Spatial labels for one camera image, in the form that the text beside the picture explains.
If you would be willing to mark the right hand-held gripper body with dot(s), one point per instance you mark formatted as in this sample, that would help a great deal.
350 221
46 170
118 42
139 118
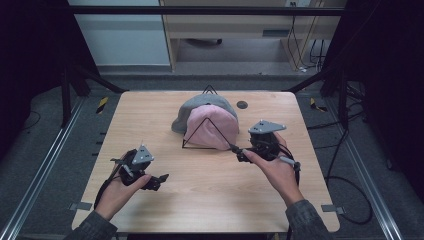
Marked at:
265 146

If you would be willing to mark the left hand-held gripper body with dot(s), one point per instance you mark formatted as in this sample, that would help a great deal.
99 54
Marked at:
133 171

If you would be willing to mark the pink knit beanie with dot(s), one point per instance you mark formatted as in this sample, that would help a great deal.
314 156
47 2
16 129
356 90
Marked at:
208 135

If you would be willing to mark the grey knit beanie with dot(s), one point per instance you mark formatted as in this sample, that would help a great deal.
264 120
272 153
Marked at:
200 101

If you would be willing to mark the person's left hand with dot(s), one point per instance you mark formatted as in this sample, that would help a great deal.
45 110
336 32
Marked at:
116 196

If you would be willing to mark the person's right hand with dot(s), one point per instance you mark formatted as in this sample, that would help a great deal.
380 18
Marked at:
280 176

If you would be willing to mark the dark round table grommet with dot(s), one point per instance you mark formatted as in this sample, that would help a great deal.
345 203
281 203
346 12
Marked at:
242 104

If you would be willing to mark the grey tape tab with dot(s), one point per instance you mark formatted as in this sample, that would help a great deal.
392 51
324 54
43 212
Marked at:
80 206
332 209

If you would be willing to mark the yellow black hazard tape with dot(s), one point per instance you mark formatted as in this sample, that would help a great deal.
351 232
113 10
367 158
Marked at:
102 105
315 105

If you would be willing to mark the light wooden desk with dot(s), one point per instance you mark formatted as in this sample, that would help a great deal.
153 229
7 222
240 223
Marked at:
233 25

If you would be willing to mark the white cabinet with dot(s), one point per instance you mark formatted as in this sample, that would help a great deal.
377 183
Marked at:
123 40

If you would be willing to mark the black curtain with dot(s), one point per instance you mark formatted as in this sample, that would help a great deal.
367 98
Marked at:
390 83
30 66

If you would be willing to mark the silver metal floor rail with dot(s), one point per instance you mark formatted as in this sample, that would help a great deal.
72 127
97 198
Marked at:
363 166
46 160

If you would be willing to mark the black frame strut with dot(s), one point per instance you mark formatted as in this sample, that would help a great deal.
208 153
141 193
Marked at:
333 83
85 80

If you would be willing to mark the black horizontal frame bar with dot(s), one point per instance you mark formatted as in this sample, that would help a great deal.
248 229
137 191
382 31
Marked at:
200 10

